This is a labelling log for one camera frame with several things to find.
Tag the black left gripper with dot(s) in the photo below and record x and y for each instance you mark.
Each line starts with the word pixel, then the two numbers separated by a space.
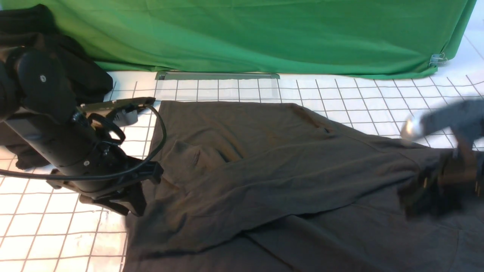
pixel 122 195

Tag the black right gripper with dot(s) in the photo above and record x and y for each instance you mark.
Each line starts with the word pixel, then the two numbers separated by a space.
pixel 454 185

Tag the gray long-sleeve top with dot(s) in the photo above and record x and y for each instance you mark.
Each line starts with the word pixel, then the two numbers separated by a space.
pixel 250 187

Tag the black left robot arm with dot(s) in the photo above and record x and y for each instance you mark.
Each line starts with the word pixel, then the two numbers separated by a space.
pixel 108 133

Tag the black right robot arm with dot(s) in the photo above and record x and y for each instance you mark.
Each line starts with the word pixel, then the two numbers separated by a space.
pixel 464 118

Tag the white grid table cover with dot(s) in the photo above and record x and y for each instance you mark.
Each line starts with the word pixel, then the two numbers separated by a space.
pixel 47 230

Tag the gray metal bar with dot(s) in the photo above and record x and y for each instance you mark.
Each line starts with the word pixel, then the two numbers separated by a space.
pixel 178 75

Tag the metal binder clip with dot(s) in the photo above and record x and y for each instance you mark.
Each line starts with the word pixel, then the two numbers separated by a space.
pixel 437 59

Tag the green backdrop cloth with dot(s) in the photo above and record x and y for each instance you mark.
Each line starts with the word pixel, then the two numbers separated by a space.
pixel 373 39

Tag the black crumpled garment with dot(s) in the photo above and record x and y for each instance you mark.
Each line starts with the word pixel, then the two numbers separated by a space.
pixel 45 77

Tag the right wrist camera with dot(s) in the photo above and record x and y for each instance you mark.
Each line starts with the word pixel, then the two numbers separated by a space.
pixel 413 129

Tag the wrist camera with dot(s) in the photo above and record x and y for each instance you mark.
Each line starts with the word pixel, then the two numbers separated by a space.
pixel 123 112
pixel 413 129

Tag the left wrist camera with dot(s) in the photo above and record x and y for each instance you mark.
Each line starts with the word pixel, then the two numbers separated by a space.
pixel 123 112

